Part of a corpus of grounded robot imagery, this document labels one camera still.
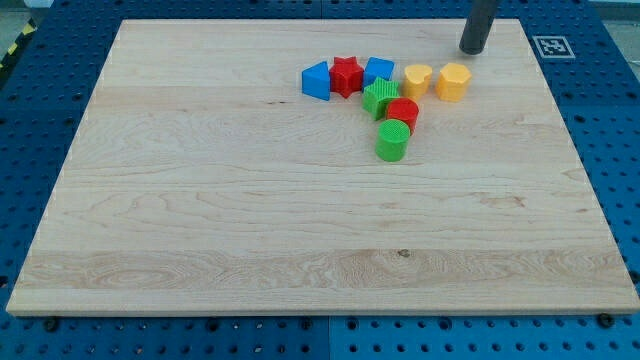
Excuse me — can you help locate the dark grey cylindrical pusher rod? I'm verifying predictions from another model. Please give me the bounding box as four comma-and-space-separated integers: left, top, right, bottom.
459, 0, 500, 55

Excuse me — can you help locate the blue cube block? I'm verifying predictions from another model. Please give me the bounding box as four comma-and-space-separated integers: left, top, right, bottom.
362, 57, 395, 88

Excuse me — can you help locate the white fiducial marker tag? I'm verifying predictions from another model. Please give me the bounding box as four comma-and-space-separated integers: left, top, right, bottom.
533, 35, 576, 60

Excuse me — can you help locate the green star block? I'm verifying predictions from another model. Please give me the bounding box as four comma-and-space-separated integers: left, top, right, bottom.
362, 77, 400, 121

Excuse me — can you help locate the blue triangle block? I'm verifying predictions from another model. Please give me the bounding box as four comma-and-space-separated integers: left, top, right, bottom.
301, 61, 330, 101

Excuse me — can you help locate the green cylinder block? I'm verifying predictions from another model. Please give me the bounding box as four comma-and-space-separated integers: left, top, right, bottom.
375, 119, 411, 162

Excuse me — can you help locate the light wooden board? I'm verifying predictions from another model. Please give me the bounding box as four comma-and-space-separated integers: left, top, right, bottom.
7, 19, 639, 317

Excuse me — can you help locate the red star block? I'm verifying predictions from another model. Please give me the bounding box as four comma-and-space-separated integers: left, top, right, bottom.
329, 56, 364, 98

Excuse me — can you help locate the yellow hexagon block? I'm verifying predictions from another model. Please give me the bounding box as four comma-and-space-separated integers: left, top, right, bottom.
435, 63, 472, 102

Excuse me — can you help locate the yellow heart block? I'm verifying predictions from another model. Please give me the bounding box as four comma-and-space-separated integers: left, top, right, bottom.
402, 64, 433, 101

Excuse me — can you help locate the yellow black hazard tape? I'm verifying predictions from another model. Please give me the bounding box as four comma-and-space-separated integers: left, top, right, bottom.
1, 18, 38, 71

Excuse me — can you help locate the red cylinder block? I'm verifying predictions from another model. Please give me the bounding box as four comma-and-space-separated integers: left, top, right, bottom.
385, 97, 419, 134

